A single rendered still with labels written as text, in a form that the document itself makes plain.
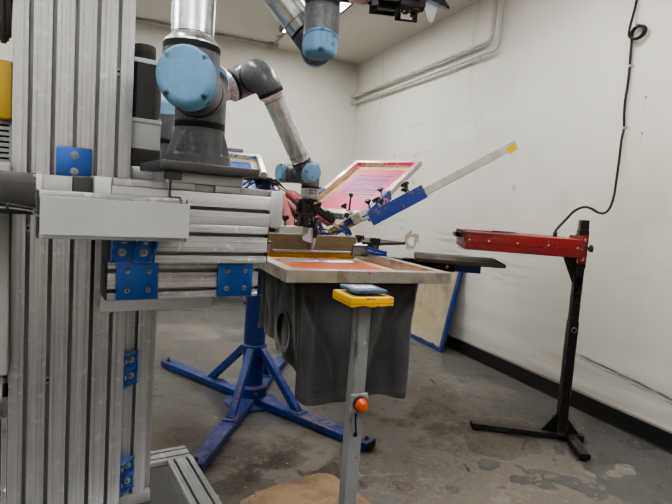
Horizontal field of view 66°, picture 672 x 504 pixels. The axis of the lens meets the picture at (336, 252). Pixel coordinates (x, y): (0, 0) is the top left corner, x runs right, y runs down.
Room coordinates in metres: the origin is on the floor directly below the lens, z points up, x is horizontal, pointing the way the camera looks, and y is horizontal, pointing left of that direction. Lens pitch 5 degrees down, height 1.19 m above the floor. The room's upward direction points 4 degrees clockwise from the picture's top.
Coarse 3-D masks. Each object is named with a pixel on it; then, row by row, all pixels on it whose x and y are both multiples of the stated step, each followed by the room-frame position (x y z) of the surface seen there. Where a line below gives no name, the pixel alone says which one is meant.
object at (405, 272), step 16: (368, 256) 2.22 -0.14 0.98; (384, 256) 2.15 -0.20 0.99; (272, 272) 1.63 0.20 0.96; (288, 272) 1.50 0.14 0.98; (304, 272) 1.52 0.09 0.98; (320, 272) 1.54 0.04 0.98; (336, 272) 1.56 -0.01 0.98; (352, 272) 1.58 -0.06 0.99; (368, 272) 1.60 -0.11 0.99; (384, 272) 1.62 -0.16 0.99; (400, 272) 1.65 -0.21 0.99; (416, 272) 1.67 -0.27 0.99; (432, 272) 1.70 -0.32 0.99; (448, 272) 1.73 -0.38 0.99
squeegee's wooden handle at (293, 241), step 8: (272, 232) 2.11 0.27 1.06; (272, 240) 2.08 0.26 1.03; (280, 240) 2.10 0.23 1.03; (288, 240) 2.11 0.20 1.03; (296, 240) 2.12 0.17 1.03; (320, 240) 2.17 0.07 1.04; (328, 240) 2.18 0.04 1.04; (336, 240) 2.19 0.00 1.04; (344, 240) 2.21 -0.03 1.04; (352, 240) 2.22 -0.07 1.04; (272, 248) 2.08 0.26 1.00; (280, 248) 2.10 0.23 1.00; (288, 248) 2.11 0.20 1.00; (296, 248) 2.12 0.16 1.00; (304, 248) 2.14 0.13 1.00; (320, 248) 2.17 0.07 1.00; (328, 248) 2.18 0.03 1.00; (336, 248) 2.19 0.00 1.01; (344, 248) 2.21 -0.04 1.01
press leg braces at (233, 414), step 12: (240, 348) 2.98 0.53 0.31; (264, 348) 2.90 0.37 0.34; (228, 360) 3.04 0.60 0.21; (264, 360) 2.86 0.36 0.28; (216, 372) 3.11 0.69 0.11; (240, 372) 2.75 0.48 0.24; (264, 372) 3.25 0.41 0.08; (276, 372) 2.82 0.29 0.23; (240, 384) 2.70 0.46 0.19; (240, 396) 2.66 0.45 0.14; (288, 396) 2.74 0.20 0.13; (288, 408) 2.75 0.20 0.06; (300, 408) 2.73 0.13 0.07; (228, 420) 2.54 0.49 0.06
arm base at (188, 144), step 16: (176, 128) 1.19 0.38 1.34; (192, 128) 1.18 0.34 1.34; (208, 128) 1.19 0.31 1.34; (224, 128) 1.23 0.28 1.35; (176, 144) 1.17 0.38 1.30; (192, 144) 1.17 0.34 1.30; (208, 144) 1.18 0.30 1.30; (224, 144) 1.23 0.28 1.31; (176, 160) 1.16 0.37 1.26; (192, 160) 1.16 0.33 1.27; (208, 160) 1.17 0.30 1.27; (224, 160) 1.20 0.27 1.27
